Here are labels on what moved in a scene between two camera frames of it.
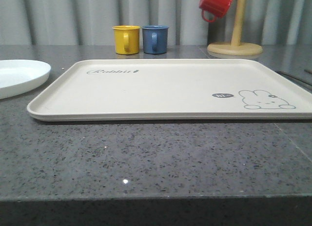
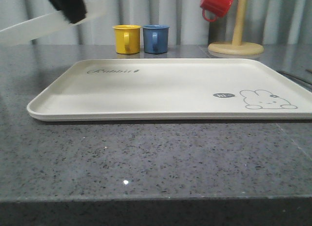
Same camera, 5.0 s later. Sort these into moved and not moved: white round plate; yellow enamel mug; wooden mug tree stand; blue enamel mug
Moved: white round plate
Not moved: wooden mug tree stand; blue enamel mug; yellow enamel mug
